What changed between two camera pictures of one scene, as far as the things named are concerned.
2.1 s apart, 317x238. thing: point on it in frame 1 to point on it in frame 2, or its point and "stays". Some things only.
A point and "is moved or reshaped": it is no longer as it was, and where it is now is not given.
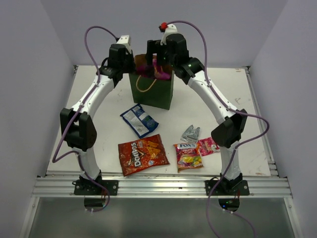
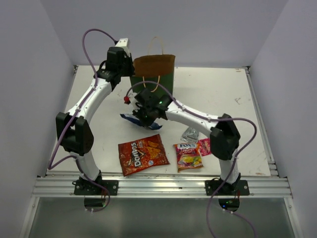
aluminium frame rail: (162, 187) stays
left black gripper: (130, 55) stays
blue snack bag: (139, 121) is moved or reshaped
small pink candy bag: (208, 147) stays
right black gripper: (153, 46) to (136, 112)
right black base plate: (227, 187) stays
